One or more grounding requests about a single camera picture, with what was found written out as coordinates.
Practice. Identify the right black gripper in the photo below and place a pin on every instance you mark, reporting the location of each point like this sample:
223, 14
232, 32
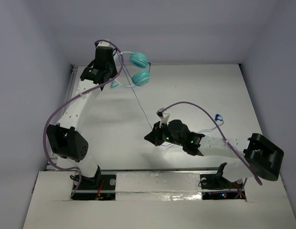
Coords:
154, 136

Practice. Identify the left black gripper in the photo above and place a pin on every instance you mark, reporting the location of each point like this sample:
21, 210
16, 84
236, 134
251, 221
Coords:
106, 78

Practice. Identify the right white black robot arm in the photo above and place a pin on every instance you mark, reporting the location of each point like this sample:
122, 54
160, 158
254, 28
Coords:
256, 156

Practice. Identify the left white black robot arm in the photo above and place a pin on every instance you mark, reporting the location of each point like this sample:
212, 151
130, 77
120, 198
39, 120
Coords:
65, 147

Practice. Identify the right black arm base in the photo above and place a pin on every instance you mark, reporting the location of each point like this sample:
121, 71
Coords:
218, 188

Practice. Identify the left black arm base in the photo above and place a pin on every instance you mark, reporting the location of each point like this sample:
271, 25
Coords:
104, 191

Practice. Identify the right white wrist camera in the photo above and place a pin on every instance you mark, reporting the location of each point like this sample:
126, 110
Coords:
164, 116

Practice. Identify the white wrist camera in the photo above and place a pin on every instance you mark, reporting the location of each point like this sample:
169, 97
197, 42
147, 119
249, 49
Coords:
164, 116
102, 43

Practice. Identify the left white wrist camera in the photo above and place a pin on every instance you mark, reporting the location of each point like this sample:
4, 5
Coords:
102, 43

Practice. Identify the aluminium rail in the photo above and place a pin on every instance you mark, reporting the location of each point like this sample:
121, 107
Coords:
159, 169

